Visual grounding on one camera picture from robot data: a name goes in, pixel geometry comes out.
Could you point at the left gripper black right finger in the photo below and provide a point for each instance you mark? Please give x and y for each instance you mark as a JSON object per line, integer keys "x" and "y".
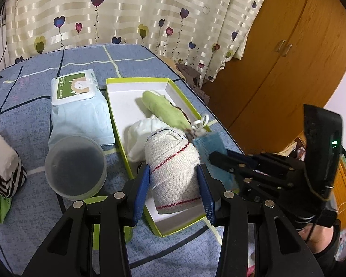
{"x": 279, "y": 250}

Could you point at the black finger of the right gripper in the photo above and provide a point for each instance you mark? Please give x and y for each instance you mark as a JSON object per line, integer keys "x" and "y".
{"x": 234, "y": 162}
{"x": 248, "y": 184}

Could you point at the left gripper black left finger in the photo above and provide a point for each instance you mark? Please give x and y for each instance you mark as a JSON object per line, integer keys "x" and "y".
{"x": 67, "y": 249}

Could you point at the white cloth with red stitching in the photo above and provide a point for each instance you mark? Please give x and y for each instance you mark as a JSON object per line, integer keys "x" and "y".
{"x": 172, "y": 159}

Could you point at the green cloth roll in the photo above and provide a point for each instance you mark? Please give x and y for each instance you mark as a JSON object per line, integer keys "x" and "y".
{"x": 165, "y": 111}

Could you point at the white cotton glove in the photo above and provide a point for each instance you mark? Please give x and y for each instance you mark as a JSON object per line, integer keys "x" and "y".
{"x": 137, "y": 135}

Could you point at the person's right hand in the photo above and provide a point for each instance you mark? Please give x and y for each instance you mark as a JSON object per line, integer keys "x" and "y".
{"x": 316, "y": 234}

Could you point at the clear round plastic container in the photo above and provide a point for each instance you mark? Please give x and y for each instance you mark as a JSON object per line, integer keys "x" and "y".
{"x": 76, "y": 168}

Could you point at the white tray with green rim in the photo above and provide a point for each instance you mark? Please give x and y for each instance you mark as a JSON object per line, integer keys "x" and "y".
{"x": 126, "y": 106}

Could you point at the wooden wardrobe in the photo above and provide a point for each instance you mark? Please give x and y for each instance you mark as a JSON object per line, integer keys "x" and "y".
{"x": 295, "y": 55}

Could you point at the heart patterned curtain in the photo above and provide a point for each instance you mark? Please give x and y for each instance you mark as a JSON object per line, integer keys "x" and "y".
{"x": 204, "y": 34}

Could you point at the wet wipes pack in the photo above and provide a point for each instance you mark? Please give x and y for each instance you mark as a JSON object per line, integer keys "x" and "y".
{"x": 79, "y": 108}

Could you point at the blue checked bedspread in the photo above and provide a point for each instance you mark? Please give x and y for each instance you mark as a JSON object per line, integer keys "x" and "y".
{"x": 25, "y": 108}

